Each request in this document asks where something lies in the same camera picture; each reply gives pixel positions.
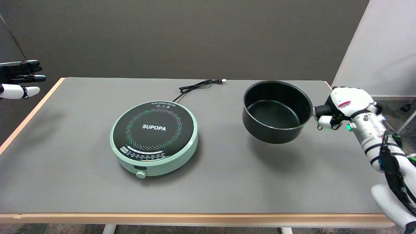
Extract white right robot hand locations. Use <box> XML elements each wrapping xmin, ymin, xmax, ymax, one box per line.
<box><xmin>314</xmin><ymin>86</ymin><xmax>383</xmax><ymax>131</ymax></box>

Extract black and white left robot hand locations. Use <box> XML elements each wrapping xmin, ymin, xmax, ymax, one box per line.
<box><xmin>0</xmin><ymin>60</ymin><xmax>46</xmax><ymax>100</ymax></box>

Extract black cooking pot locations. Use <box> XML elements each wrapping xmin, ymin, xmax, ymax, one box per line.
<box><xmin>242</xmin><ymin>81</ymin><xmax>316</xmax><ymax>144</ymax></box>

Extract green round induction cooker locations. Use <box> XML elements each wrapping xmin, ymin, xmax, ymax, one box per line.
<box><xmin>110</xmin><ymin>101</ymin><xmax>199</xmax><ymax>179</ymax></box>

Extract chair base with black casters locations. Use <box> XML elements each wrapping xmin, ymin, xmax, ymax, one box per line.
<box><xmin>396</xmin><ymin>99</ymin><xmax>416</xmax><ymax>134</ymax></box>

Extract grey table mat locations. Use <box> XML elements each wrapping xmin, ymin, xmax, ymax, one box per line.
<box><xmin>0</xmin><ymin>77</ymin><xmax>389</xmax><ymax>214</ymax></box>

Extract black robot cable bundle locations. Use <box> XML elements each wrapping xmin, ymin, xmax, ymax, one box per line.
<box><xmin>379</xmin><ymin>130</ymin><xmax>416</xmax><ymax>216</ymax></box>

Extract black power cord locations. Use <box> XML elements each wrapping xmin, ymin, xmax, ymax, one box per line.
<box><xmin>172</xmin><ymin>79</ymin><xmax>227</xmax><ymax>103</ymax></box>

